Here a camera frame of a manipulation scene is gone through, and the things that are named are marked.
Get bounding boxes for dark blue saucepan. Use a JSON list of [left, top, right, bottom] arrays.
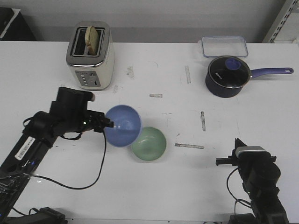
[[205, 67, 294, 98]]

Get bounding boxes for glass pot lid blue knob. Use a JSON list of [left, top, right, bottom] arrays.
[[207, 56, 251, 89]]

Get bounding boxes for cream two-slot toaster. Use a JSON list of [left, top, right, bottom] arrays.
[[66, 21, 115, 91]]

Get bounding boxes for clear plastic food container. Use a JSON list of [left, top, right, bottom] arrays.
[[199, 36, 249, 58]]

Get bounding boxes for slice of toast bread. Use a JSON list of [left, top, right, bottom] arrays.
[[85, 26, 100, 56]]

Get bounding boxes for white metal shelf upright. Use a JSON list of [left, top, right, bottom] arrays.
[[262, 0, 299, 44]]

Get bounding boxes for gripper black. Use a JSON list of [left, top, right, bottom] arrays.
[[50, 87, 114, 133], [216, 138, 276, 172]]

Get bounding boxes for green bowl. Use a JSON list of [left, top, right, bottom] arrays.
[[131, 126, 167, 161]]

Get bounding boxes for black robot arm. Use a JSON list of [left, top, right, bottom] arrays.
[[216, 138, 289, 224], [0, 87, 114, 223]]

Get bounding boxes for blue bowl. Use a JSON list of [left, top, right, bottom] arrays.
[[105, 105, 142, 147]]

